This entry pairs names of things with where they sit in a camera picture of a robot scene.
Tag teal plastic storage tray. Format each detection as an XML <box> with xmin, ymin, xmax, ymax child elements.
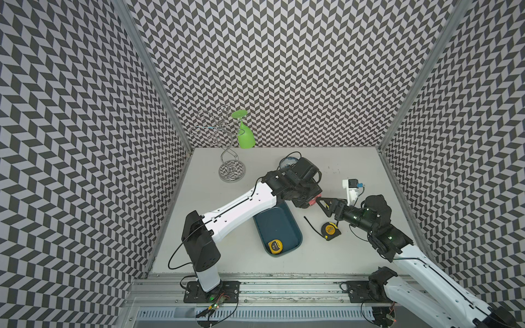
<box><xmin>254</xmin><ymin>202</ymin><xmax>304</xmax><ymax>258</ymax></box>

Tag green plastic cup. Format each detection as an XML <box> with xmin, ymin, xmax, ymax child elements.
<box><xmin>231</xmin><ymin>109</ymin><xmax>256</xmax><ymax>149</ymax></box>

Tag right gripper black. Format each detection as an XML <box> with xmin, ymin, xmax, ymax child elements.
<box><xmin>314</xmin><ymin>197</ymin><xmax>376</xmax><ymax>235</ymax></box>

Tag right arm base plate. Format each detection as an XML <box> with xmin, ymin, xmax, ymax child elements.
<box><xmin>345</xmin><ymin>281</ymin><xmax>392</xmax><ymax>303</ymax></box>

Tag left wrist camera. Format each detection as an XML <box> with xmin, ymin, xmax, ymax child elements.
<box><xmin>291</xmin><ymin>157</ymin><xmax>322</xmax><ymax>183</ymax></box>

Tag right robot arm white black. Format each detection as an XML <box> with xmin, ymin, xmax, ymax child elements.
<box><xmin>317</xmin><ymin>195</ymin><xmax>518</xmax><ymax>327</ymax></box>

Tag blue white ceramic bowl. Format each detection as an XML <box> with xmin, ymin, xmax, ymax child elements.
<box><xmin>278</xmin><ymin>156</ymin><xmax>299</xmax><ymax>169</ymax></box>

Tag yellow black tape measure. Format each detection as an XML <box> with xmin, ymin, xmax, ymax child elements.
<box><xmin>304</xmin><ymin>216</ymin><xmax>341</xmax><ymax>241</ymax></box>

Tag chrome wire cup stand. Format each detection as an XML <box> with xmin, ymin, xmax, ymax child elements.
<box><xmin>194</xmin><ymin>105</ymin><xmax>247</xmax><ymax>183</ymax></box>

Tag pink tape measure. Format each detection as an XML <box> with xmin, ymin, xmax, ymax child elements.
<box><xmin>308</xmin><ymin>194</ymin><xmax>321</xmax><ymax>206</ymax></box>

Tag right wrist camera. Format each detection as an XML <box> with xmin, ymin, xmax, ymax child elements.
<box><xmin>342</xmin><ymin>178</ymin><xmax>365</xmax><ymax>206</ymax></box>

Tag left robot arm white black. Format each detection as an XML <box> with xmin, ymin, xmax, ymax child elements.
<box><xmin>181</xmin><ymin>165</ymin><xmax>322</xmax><ymax>292</ymax></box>

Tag yellow tape measure front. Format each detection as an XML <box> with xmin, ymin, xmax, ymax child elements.
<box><xmin>268</xmin><ymin>239</ymin><xmax>284</xmax><ymax>255</ymax></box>

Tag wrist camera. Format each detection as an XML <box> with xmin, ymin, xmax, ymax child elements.
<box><xmin>291</xmin><ymin>157</ymin><xmax>322</xmax><ymax>183</ymax></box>
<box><xmin>342</xmin><ymin>178</ymin><xmax>365</xmax><ymax>206</ymax></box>

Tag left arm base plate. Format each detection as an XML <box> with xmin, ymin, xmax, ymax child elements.
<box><xmin>183</xmin><ymin>281</ymin><xmax>241</xmax><ymax>304</ymax></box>

